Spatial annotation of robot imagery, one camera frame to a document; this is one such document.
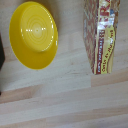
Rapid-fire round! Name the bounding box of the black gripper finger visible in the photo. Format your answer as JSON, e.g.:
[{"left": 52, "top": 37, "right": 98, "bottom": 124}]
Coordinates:
[{"left": 0, "top": 34, "right": 6, "bottom": 96}]

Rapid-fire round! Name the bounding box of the yellow plastic bowl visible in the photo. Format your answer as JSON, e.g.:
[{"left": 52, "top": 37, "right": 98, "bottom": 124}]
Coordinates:
[{"left": 8, "top": 1, "right": 59, "bottom": 71}]

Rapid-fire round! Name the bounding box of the red yellow food box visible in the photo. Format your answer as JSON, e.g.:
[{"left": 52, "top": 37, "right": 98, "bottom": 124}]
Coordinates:
[{"left": 82, "top": 0, "right": 121, "bottom": 76}]

